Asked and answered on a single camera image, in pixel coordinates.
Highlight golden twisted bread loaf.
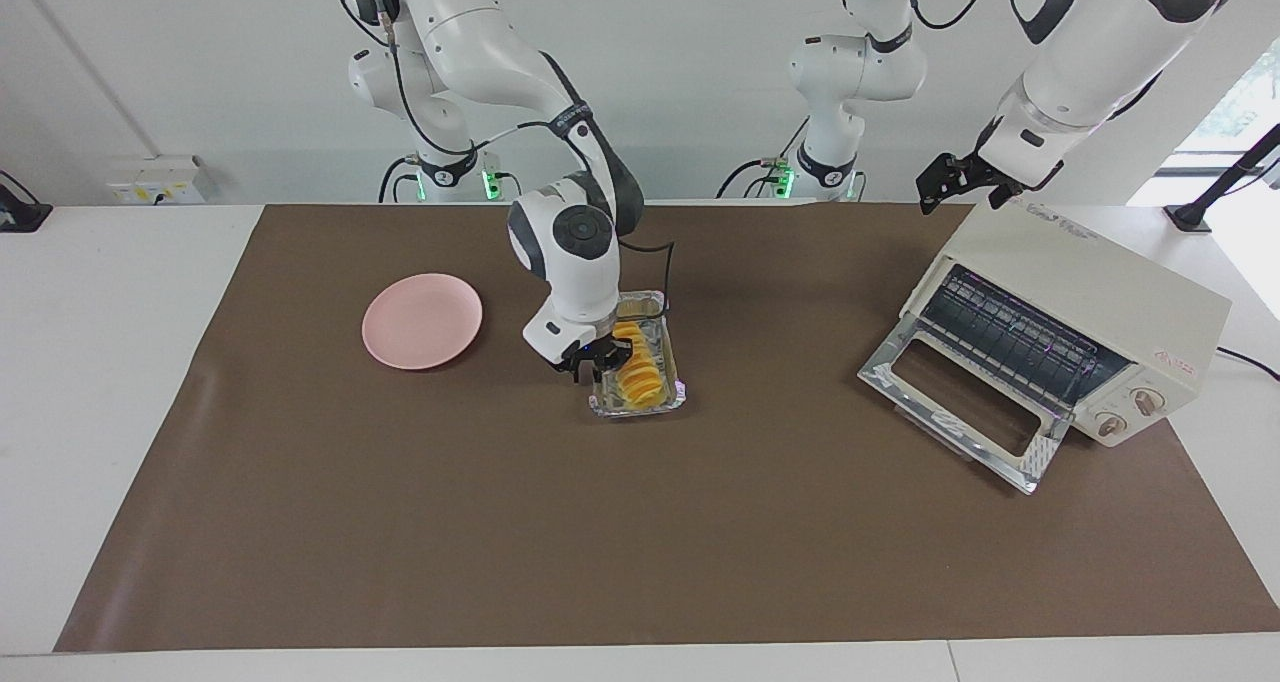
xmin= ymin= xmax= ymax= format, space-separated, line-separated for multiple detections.
xmin=612 ymin=322 xmax=667 ymax=406

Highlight cream toaster oven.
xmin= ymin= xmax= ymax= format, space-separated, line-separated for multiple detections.
xmin=900 ymin=202 xmax=1233 ymax=450

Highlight black camera stand pole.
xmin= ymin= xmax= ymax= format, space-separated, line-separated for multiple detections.
xmin=1165 ymin=122 xmax=1280 ymax=233

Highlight black oven power cable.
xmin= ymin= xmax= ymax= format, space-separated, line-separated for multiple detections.
xmin=1215 ymin=345 xmax=1280 ymax=381

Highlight aluminium foil tray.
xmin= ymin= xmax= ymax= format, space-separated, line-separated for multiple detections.
xmin=587 ymin=290 xmax=690 ymax=420

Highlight black left arm base cable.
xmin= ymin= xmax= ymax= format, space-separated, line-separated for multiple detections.
xmin=715 ymin=112 xmax=811 ymax=200

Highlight metal oven wire rack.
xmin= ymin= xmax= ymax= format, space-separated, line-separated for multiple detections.
xmin=920 ymin=265 xmax=1131 ymax=410

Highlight glass oven door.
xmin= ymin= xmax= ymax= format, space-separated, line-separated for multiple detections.
xmin=857 ymin=312 xmax=1076 ymax=496

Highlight black right arm base cable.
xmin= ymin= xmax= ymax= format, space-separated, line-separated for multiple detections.
xmin=378 ymin=155 xmax=421 ymax=203

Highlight black arm base cable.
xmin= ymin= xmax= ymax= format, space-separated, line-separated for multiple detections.
xmin=715 ymin=112 xmax=811 ymax=200
xmin=378 ymin=155 xmax=421 ymax=203

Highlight white wall socket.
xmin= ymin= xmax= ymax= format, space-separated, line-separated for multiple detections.
xmin=107 ymin=156 xmax=207 ymax=205

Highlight black table clamp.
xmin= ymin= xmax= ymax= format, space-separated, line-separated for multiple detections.
xmin=0 ymin=170 xmax=53 ymax=233

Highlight pink round plate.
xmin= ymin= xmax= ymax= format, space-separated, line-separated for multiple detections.
xmin=361 ymin=273 xmax=484 ymax=371

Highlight brown table mat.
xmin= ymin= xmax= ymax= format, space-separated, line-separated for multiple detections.
xmin=53 ymin=202 xmax=1280 ymax=653

